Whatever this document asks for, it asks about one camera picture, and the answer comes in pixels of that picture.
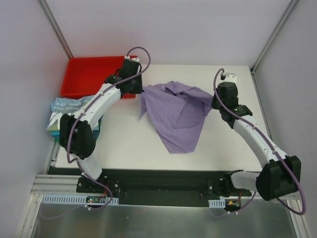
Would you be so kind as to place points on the left white cable duct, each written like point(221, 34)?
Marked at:
point(79, 200)

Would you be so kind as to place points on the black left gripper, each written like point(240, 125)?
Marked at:
point(138, 87)

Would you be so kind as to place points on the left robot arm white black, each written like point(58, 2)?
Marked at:
point(76, 129)

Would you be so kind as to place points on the right white cable duct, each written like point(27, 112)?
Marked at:
point(217, 203)

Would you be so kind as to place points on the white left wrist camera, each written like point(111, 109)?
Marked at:
point(132, 58)

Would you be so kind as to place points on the aluminium frame post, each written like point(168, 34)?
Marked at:
point(55, 27)
point(274, 34)

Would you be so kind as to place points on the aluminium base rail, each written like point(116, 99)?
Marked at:
point(54, 184)

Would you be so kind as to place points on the right aluminium frame post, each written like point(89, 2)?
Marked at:
point(274, 34)

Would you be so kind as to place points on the white cable duct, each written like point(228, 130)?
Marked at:
point(217, 203)
point(79, 200)

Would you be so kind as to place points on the folded teal shirt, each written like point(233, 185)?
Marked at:
point(96, 131)

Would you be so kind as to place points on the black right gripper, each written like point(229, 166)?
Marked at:
point(215, 103)

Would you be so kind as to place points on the purple t-shirt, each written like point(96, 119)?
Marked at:
point(177, 112)

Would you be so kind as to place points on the left aluminium frame post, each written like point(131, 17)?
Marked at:
point(55, 27)

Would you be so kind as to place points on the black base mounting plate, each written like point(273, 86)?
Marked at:
point(163, 188)

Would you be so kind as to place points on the red plastic bin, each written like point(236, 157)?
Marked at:
point(84, 76)

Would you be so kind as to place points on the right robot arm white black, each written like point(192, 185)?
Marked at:
point(280, 174)

